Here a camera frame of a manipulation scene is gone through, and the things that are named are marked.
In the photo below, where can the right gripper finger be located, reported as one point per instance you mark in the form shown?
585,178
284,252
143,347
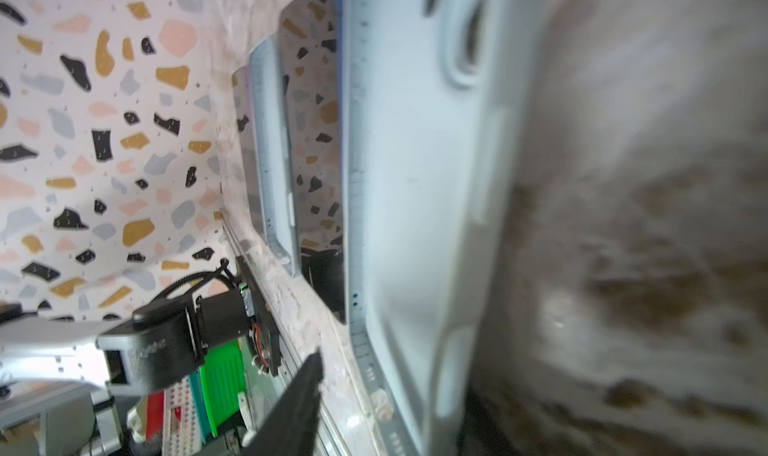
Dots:
291,427

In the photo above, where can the grey phone case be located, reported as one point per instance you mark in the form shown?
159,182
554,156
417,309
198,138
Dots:
272,144
435,95

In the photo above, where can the purple phone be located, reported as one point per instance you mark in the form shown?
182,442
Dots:
247,139

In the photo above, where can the black phone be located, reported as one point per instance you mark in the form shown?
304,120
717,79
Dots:
307,40

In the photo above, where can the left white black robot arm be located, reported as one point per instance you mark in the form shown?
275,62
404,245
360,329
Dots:
159,345

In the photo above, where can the green circuit board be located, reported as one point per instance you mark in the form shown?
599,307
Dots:
222,379

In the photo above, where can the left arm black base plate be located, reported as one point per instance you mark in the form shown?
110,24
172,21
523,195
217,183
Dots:
263,337

